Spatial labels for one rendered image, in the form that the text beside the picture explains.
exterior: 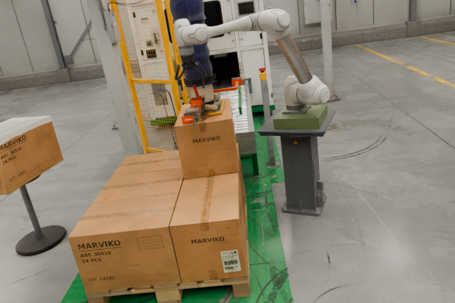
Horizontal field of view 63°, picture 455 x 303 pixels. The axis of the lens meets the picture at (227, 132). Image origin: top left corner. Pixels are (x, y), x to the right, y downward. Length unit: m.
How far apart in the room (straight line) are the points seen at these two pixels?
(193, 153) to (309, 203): 1.06
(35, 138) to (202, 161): 1.36
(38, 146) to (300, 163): 2.06
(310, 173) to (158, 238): 1.31
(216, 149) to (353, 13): 10.07
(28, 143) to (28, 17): 10.81
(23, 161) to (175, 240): 1.44
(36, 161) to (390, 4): 11.01
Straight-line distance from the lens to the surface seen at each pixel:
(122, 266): 2.41
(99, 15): 3.98
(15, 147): 3.12
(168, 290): 2.46
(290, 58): 2.52
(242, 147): 3.27
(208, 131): 2.53
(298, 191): 3.06
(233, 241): 2.20
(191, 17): 2.60
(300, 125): 2.72
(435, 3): 13.03
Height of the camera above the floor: 1.67
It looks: 19 degrees down
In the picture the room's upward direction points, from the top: 8 degrees counter-clockwise
